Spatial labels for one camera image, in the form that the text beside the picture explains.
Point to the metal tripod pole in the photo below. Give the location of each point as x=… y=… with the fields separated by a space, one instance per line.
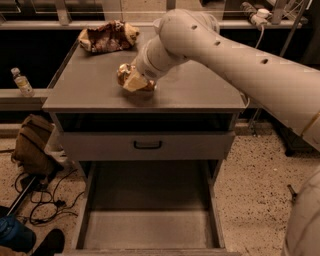
x=296 y=9

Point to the crumpled brown chip bag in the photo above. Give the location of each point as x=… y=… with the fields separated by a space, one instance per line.
x=115 y=35

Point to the white bowl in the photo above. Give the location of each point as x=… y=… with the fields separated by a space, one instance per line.
x=156 y=25

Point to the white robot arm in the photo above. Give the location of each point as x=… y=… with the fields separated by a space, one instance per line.
x=289 y=91

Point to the black shoe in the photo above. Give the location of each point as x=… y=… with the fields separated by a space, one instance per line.
x=52 y=244

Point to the black wheeled stand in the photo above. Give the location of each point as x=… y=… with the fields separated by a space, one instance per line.
x=292 y=192

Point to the grey drawer cabinet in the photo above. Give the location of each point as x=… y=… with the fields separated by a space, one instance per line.
x=87 y=98

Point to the white power adapter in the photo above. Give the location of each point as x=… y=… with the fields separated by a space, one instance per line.
x=259 y=20

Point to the brown backpack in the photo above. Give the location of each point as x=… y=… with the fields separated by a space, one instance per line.
x=30 y=146

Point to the open grey middle drawer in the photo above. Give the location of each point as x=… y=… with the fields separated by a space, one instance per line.
x=149 y=208

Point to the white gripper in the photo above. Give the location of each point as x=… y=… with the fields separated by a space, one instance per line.
x=145 y=70

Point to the clear plastic water bottle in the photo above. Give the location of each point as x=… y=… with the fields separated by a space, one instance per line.
x=22 y=83

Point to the closed grey top drawer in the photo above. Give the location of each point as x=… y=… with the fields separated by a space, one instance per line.
x=115 y=146

